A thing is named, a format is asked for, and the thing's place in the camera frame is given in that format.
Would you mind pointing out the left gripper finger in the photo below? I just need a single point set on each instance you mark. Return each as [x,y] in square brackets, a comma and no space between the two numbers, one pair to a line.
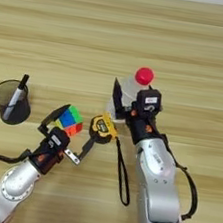
[52,115]
[88,147]

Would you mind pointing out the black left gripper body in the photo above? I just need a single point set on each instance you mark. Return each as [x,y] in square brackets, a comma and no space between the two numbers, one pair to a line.
[47,156]

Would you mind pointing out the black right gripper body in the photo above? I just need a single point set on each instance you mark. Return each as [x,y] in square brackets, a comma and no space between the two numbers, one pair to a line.
[143,128]

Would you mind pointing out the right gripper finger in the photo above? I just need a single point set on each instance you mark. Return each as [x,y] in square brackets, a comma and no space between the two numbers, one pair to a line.
[118,97]

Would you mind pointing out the colourful puzzle cube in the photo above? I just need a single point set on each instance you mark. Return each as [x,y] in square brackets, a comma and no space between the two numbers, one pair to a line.
[69,119]

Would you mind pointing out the clear bottle with red cap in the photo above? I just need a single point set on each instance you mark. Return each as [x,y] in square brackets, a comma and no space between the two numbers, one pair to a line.
[135,87]

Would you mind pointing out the yellow black tape measure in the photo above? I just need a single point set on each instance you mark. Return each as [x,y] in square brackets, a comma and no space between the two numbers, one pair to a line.
[102,127]

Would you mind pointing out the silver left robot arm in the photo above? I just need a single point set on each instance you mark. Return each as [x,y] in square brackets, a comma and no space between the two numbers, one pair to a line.
[11,184]

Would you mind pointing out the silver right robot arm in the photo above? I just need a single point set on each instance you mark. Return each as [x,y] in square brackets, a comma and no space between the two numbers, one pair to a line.
[159,188]

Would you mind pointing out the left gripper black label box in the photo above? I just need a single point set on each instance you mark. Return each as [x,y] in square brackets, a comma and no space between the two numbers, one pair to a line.
[58,138]

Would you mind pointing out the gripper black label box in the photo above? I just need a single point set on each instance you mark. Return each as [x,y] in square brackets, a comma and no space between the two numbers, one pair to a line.
[58,138]
[148,102]

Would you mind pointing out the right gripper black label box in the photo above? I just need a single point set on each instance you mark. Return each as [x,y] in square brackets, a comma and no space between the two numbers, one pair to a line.
[148,102]

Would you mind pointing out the black mesh pen cup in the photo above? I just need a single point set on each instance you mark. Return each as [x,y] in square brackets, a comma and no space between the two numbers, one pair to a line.
[14,109]

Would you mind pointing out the white marker with black cap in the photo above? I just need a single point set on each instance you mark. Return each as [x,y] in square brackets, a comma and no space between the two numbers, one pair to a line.
[15,97]

